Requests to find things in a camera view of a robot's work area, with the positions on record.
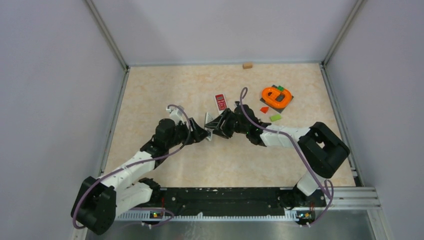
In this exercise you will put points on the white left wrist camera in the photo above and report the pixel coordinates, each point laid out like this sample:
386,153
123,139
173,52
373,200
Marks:
176,114

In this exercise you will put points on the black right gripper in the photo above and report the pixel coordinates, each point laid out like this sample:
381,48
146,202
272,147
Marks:
226,116

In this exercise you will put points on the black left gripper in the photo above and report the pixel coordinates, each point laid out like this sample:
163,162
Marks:
199,133

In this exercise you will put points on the red white remote control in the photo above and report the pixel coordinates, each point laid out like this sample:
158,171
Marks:
221,102

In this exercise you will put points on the light green block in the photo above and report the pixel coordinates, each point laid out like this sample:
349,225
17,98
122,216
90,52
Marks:
275,117

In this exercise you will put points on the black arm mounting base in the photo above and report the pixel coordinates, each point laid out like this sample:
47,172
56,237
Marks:
229,201

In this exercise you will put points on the white cable duct strip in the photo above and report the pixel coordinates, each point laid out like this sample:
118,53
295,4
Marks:
149,216

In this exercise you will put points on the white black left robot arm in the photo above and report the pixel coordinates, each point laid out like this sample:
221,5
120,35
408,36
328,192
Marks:
101,200

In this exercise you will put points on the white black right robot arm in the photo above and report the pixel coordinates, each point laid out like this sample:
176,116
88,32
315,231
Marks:
319,148

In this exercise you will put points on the red wedge block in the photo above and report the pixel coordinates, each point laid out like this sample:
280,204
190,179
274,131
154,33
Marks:
264,109

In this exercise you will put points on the grey base plate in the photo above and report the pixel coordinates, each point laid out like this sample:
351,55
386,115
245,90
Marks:
288,102

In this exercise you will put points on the small wooden block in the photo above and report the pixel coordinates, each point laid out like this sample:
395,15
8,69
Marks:
247,65

